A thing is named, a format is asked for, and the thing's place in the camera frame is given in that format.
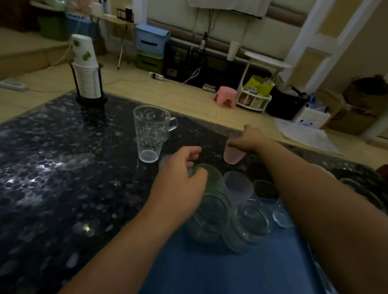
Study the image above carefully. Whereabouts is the person's left hand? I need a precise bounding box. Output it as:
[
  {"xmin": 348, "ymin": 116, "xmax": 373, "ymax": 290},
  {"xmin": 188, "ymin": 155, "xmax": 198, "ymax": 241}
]
[{"xmin": 145, "ymin": 146, "xmax": 210, "ymax": 225}]

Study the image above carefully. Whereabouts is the person's right hand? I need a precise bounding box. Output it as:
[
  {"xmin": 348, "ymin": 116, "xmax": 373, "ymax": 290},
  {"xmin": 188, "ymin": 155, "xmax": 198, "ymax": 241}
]
[{"xmin": 227, "ymin": 124, "xmax": 271, "ymax": 154}]

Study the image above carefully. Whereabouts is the pink plastic cup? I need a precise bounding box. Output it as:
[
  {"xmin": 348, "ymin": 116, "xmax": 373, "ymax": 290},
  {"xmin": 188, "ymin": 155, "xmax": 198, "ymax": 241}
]
[{"xmin": 224, "ymin": 142, "xmax": 247, "ymax": 165}]

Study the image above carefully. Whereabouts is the green plastic cup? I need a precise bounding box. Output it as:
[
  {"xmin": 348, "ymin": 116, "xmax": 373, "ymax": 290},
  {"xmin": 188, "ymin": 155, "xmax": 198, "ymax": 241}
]
[{"xmin": 190, "ymin": 164, "xmax": 224, "ymax": 194}]

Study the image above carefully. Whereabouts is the person's left forearm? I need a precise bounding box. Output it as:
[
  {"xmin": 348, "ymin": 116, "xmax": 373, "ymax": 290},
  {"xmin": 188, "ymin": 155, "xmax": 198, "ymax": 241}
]
[{"xmin": 58, "ymin": 206, "xmax": 182, "ymax": 294}]

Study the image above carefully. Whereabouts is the person's right forearm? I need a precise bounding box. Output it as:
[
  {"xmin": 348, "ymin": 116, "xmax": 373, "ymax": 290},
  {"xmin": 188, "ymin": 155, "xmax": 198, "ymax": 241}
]
[{"xmin": 255, "ymin": 140, "xmax": 388, "ymax": 294}]

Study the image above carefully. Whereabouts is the translucent white plastic cup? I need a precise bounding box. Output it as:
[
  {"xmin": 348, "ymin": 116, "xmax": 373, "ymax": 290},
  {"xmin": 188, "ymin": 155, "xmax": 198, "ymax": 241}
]
[{"xmin": 223, "ymin": 171, "xmax": 254, "ymax": 207}]

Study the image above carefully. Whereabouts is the round clear glass jar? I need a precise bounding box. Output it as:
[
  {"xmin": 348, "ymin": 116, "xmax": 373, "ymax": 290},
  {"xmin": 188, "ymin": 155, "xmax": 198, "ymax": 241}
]
[
  {"xmin": 186, "ymin": 189, "xmax": 233, "ymax": 246},
  {"xmin": 222, "ymin": 199, "xmax": 271, "ymax": 254}
]

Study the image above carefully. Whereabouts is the pink plastic stool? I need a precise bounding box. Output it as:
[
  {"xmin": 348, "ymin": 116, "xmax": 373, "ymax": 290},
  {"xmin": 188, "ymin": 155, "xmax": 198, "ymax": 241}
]
[{"xmin": 214, "ymin": 86, "xmax": 238, "ymax": 109}]

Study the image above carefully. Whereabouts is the clear drinking glass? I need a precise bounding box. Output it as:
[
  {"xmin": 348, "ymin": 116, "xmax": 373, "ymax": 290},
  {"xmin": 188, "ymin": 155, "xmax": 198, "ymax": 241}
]
[{"xmin": 253, "ymin": 180, "xmax": 279, "ymax": 202}]

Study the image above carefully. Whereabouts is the black bag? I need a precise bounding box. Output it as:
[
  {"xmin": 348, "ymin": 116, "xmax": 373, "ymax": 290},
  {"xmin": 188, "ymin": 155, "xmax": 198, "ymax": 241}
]
[{"xmin": 266, "ymin": 85, "xmax": 310, "ymax": 120}]

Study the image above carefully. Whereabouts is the yellow-green bag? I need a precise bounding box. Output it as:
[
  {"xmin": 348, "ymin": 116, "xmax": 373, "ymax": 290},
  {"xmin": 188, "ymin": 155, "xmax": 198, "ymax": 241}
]
[{"xmin": 243, "ymin": 75, "xmax": 274, "ymax": 97}]

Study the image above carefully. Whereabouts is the white paper sheet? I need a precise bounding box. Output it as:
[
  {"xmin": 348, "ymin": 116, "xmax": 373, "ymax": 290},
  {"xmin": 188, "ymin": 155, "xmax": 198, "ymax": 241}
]
[{"xmin": 275, "ymin": 118, "xmax": 341, "ymax": 155}]

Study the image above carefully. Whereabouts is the white storage box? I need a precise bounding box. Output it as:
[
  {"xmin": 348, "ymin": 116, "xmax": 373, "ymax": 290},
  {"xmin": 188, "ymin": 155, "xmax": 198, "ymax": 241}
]
[{"xmin": 293, "ymin": 104, "xmax": 331, "ymax": 130}]

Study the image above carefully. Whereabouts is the black low cabinet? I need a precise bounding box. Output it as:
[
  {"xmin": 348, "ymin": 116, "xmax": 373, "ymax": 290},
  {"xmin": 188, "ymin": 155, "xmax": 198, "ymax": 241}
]
[{"xmin": 163, "ymin": 39, "xmax": 275, "ymax": 93}]

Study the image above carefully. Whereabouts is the small clear glass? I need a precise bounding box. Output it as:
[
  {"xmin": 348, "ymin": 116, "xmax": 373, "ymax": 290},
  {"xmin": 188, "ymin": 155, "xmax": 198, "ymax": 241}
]
[{"xmin": 272, "ymin": 202, "xmax": 296, "ymax": 228}]

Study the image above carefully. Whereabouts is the white side table rack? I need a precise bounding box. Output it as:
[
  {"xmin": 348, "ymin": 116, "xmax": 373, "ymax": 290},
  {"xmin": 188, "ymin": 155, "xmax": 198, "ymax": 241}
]
[{"xmin": 236, "ymin": 51, "xmax": 292, "ymax": 114}]

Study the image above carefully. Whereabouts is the blue tray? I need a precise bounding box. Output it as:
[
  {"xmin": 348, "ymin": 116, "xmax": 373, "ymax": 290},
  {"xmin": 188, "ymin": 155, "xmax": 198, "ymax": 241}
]
[{"xmin": 139, "ymin": 194, "xmax": 329, "ymax": 294}]

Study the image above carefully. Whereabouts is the brown cardboard box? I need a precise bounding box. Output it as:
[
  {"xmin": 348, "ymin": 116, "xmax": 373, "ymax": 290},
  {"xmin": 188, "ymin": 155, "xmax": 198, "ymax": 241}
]
[{"xmin": 321, "ymin": 90, "xmax": 379, "ymax": 136}]

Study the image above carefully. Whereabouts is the green storage box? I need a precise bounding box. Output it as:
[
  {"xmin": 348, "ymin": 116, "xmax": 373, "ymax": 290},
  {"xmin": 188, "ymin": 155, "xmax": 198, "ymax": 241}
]
[{"xmin": 135, "ymin": 54, "xmax": 165, "ymax": 73}]

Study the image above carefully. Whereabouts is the black cup holder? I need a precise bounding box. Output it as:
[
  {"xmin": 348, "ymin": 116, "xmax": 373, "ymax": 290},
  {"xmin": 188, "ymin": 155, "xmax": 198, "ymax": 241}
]
[{"xmin": 69, "ymin": 61, "xmax": 108, "ymax": 107}]

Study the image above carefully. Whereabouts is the blue storage box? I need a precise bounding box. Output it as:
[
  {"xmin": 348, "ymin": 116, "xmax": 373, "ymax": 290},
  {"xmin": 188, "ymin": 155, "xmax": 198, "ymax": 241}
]
[{"xmin": 135, "ymin": 24, "xmax": 171, "ymax": 57}]

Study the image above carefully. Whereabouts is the brown bag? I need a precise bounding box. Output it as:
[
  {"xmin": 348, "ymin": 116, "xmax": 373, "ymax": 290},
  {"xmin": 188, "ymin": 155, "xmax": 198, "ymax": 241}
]
[{"xmin": 343, "ymin": 74, "xmax": 388, "ymax": 116}]

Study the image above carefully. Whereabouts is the stack of white paper cups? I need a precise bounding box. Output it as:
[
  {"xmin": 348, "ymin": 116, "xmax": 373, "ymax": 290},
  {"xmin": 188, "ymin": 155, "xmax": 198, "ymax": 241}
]
[{"xmin": 71, "ymin": 34, "xmax": 102, "ymax": 99}]

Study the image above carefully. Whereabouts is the pale power strip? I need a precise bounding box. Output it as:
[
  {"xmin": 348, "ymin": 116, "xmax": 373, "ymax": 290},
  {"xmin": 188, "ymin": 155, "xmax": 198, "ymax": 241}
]
[{"xmin": 0, "ymin": 78, "xmax": 28, "ymax": 91}]

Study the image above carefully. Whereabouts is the green bin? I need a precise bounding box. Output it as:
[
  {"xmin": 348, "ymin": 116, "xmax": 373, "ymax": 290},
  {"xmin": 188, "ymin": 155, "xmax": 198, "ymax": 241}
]
[{"xmin": 36, "ymin": 8, "xmax": 71, "ymax": 42}]

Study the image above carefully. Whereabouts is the clear glass mug with handle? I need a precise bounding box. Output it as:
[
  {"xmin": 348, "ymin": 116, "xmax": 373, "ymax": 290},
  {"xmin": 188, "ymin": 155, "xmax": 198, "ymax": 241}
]
[{"xmin": 133, "ymin": 105, "xmax": 178, "ymax": 163}]

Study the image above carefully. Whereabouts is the white ladder frame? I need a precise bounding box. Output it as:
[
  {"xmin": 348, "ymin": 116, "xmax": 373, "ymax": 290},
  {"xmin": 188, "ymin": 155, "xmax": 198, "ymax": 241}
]
[{"xmin": 279, "ymin": 0, "xmax": 383, "ymax": 95}]

